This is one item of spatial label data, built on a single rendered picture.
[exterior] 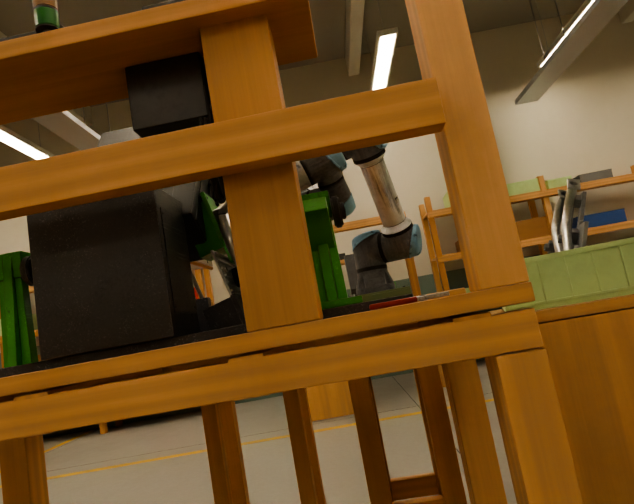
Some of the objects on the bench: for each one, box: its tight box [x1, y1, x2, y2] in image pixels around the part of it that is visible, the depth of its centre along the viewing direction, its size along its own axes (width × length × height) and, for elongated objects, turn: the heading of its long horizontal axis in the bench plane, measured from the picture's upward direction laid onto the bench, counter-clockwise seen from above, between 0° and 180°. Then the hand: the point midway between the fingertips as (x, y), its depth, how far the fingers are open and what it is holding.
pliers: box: [369, 291, 450, 310], centre depth 99 cm, size 16×5×1 cm, turn 28°
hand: (226, 217), depth 133 cm, fingers closed on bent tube, 3 cm apart
